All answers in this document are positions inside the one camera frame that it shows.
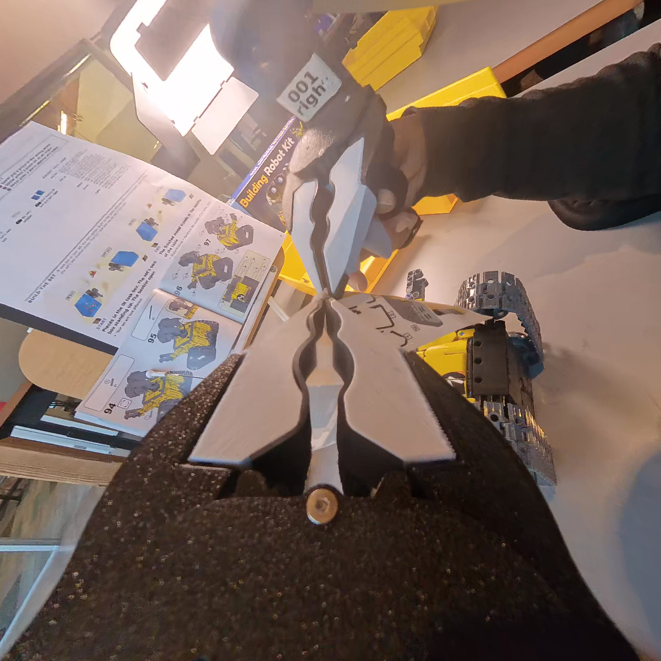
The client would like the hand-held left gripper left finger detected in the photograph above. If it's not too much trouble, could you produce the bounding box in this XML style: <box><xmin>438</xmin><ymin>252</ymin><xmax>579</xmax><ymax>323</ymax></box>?
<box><xmin>187</xmin><ymin>300</ymin><xmax>327</xmax><ymax>466</ymax></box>

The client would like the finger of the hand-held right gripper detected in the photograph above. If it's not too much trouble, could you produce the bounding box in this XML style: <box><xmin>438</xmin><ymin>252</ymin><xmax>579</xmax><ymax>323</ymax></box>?
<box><xmin>322</xmin><ymin>136</ymin><xmax>381</xmax><ymax>298</ymax></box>
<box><xmin>288</xmin><ymin>180</ymin><xmax>332</xmax><ymax>296</ymax></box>

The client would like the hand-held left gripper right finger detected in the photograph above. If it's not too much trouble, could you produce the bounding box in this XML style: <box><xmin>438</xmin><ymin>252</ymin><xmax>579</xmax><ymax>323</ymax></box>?
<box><xmin>329</xmin><ymin>300</ymin><xmax>457</xmax><ymax>464</ymax></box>

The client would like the white sticker sheet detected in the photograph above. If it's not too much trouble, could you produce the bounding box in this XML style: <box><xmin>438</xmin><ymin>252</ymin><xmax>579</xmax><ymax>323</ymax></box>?
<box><xmin>330</xmin><ymin>291</ymin><xmax>489</xmax><ymax>362</ymax></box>

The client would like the yellow grey toy tracked vehicle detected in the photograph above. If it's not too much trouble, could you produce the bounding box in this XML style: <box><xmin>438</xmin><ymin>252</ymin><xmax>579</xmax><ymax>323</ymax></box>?
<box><xmin>405</xmin><ymin>269</ymin><xmax>559</xmax><ymax>487</ymax></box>

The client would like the person's right forearm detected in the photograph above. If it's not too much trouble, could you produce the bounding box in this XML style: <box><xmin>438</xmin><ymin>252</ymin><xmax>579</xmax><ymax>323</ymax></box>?
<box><xmin>413</xmin><ymin>44</ymin><xmax>661</xmax><ymax>231</ymax></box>

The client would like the person's right hand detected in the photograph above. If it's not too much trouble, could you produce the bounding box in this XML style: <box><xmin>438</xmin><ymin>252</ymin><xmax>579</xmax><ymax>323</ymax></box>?
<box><xmin>381</xmin><ymin>110</ymin><xmax>430</xmax><ymax>250</ymax></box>

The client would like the blue toy kit box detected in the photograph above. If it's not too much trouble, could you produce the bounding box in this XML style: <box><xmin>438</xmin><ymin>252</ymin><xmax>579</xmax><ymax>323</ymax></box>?
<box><xmin>230</xmin><ymin>116</ymin><xmax>311</xmax><ymax>231</ymax></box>

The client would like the white book stand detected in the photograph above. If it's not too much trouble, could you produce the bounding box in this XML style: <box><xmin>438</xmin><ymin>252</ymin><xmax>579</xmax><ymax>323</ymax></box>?
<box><xmin>18</xmin><ymin>245</ymin><xmax>287</xmax><ymax>403</ymax></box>

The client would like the white printed instruction sheet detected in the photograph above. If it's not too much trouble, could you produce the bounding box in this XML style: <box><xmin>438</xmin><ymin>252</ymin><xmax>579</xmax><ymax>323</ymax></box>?
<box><xmin>0</xmin><ymin>121</ymin><xmax>204</xmax><ymax>357</ymax></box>

